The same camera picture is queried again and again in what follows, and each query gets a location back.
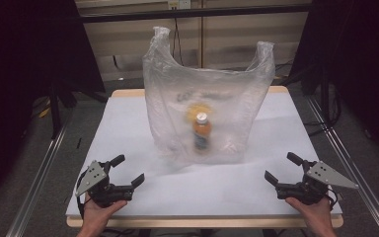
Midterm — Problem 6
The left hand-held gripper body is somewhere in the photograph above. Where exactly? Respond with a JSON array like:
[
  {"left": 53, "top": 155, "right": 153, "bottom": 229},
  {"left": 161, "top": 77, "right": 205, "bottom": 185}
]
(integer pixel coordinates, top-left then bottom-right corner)
[{"left": 75, "top": 160, "right": 134, "bottom": 208}]

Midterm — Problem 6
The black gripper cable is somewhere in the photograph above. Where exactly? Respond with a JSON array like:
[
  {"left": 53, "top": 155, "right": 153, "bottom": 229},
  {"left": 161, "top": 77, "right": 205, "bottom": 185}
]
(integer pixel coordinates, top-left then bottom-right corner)
[
  {"left": 325, "top": 185, "right": 341, "bottom": 211},
  {"left": 74, "top": 169, "right": 90, "bottom": 220}
]

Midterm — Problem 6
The wooden table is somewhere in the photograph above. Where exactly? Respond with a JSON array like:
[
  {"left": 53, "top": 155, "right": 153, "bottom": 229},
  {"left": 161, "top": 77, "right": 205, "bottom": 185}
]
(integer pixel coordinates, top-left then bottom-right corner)
[{"left": 65, "top": 85, "right": 345, "bottom": 230}]

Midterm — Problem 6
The wall power outlet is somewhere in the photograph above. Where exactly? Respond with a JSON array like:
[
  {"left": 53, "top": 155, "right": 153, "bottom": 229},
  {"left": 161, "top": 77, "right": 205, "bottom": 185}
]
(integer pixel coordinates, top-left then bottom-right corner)
[{"left": 167, "top": 0, "right": 192, "bottom": 11}]

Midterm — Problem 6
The white table mat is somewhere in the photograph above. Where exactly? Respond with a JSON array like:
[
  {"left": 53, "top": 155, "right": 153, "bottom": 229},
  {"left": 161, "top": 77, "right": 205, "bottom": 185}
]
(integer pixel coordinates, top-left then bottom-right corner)
[{"left": 65, "top": 93, "right": 343, "bottom": 218}]

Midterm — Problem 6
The black hanging cable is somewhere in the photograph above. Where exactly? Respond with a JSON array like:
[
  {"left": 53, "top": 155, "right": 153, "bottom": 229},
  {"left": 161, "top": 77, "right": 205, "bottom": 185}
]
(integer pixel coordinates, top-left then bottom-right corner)
[{"left": 171, "top": 17, "right": 186, "bottom": 67}]

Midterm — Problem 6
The black curtain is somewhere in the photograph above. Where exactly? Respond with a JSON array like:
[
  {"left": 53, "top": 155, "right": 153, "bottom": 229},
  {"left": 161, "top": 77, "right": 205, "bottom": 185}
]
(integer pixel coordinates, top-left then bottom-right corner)
[
  {"left": 290, "top": 0, "right": 379, "bottom": 167},
  {"left": 0, "top": 0, "right": 107, "bottom": 212}
]

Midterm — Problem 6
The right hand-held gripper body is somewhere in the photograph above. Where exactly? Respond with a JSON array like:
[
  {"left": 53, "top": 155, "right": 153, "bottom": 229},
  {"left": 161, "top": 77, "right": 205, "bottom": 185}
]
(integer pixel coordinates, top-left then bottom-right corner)
[{"left": 274, "top": 160, "right": 360, "bottom": 206}]

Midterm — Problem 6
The black horizontal bar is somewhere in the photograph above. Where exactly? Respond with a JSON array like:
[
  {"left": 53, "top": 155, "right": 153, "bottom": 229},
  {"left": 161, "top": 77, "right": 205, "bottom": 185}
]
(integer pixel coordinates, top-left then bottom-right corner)
[{"left": 78, "top": 3, "right": 314, "bottom": 24}]

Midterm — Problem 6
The black metal stand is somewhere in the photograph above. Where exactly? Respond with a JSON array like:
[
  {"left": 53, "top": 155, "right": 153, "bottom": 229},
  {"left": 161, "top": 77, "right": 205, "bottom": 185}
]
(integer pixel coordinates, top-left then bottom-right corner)
[{"left": 47, "top": 80, "right": 63, "bottom": 141}]

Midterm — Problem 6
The metal floor rail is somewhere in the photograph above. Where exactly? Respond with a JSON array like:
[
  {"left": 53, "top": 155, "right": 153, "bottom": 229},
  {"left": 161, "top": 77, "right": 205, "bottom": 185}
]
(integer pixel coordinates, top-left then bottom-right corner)
[
  {"left": 5, "top": 117, "right": 74, "bottom": 237},
  {"left": 305, "top": 94, "right": 379, "bottom": 237}
]

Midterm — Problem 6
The person's right hand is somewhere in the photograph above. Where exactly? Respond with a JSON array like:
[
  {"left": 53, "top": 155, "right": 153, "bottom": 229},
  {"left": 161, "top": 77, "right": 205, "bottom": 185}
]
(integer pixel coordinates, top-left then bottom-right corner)
[{"left": 284, "top": 196, "right": 336, "bottom": 232}]

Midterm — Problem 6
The clear plastic bag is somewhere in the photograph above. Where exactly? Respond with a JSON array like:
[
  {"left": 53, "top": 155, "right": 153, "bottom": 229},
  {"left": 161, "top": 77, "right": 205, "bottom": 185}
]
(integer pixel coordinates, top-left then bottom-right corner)
[{"left": 142, "top": 26, "right": 276, "bottom": 166}]

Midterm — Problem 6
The yellow floor tape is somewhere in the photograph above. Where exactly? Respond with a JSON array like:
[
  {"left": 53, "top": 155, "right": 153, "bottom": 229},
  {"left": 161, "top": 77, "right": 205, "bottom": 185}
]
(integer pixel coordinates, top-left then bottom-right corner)
[{"left": 38, "top": 99, "right": 52, "bottom": 119}]

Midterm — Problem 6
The black floor cable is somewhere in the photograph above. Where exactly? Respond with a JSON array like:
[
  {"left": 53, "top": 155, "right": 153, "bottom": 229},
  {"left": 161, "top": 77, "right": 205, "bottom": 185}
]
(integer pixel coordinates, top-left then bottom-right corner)
[{"left": 303, "top": 82, "right": 342, "bottom": 138}]

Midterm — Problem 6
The person's left hand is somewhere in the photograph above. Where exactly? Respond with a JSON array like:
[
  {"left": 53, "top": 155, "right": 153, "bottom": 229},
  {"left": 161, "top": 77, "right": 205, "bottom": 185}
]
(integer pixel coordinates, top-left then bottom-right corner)
[{"left": 80, "top": 194, "right": 128, "bottom": 232}]

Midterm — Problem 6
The orange drink bottle white cap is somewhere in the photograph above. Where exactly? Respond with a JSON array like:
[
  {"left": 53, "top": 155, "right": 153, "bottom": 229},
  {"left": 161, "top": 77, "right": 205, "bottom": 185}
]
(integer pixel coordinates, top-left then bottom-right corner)
[{"left": 191, "top": 112, "right": 212, "bottom": 153}]

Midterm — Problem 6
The yellow round packet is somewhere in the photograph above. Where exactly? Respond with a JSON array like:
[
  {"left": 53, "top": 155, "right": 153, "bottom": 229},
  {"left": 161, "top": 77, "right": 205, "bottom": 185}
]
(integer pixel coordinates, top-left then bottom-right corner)
[{"left": 185, "top": 102, "right": 213, "bottom": 124}]

